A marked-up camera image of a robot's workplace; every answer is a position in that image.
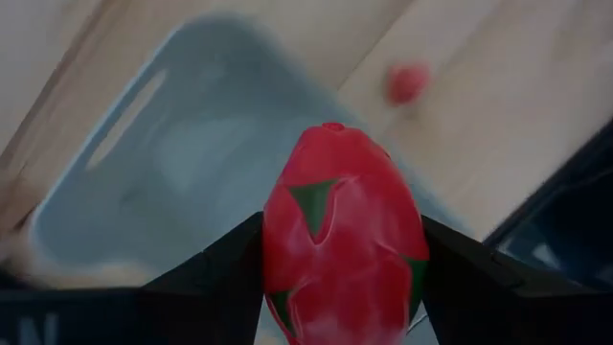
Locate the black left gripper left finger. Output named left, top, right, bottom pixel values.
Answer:
left=138, top=211, right=266, bottom=345

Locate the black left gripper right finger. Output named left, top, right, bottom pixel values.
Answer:
left=420, top=215, right=567, bottom=345

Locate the red dragon fruit toy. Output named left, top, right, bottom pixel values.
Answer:
left=261, top=122, right=431, bottom=345

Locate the red toy strawberry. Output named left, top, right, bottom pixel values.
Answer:
left=385, top=61, right=432, bottom=107

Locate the black table edge frame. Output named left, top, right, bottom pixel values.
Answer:
left=483, top=119, right=613, bottom=293

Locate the white plastic bin with handles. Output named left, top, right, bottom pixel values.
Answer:
left=28, top=13, right=473, bottom=345

